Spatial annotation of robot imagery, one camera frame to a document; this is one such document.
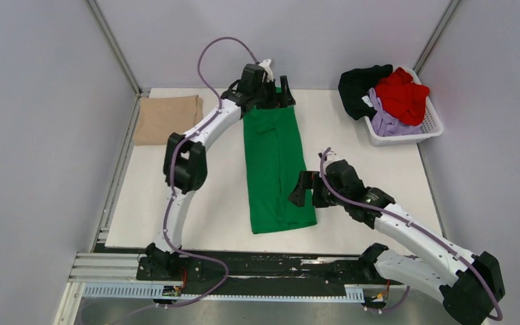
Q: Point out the folded beige t shirt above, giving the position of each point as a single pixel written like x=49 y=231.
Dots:
x=160 y=117

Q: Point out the white laundry basket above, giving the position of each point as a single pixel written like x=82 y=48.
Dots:
x=431 y=126

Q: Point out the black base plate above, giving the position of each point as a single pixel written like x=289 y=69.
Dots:
x=242 y=273

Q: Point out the black t shirt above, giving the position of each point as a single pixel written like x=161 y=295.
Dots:
x=354 y=85

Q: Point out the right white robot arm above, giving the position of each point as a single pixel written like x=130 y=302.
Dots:
x=468 y=285

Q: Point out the aluminium frame rail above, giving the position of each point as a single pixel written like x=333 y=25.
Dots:
x=113 y=268

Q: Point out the lilac t shirt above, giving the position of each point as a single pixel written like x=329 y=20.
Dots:
x=386 y=125

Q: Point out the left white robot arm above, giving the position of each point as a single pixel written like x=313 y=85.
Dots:
x=186 y=168

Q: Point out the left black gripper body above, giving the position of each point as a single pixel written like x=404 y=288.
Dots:
x=267 y=97

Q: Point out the green t shirt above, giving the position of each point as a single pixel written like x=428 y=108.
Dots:
x=274 y=158

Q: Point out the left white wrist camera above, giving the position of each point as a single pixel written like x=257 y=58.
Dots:
x=267 y=66

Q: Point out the red t shirt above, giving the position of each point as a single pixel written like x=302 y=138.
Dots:
x=402 y=98

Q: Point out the white slotted cable duct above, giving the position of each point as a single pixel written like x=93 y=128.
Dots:
x=351 y=294

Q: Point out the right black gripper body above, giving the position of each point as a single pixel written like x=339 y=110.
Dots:
x=321 y=196

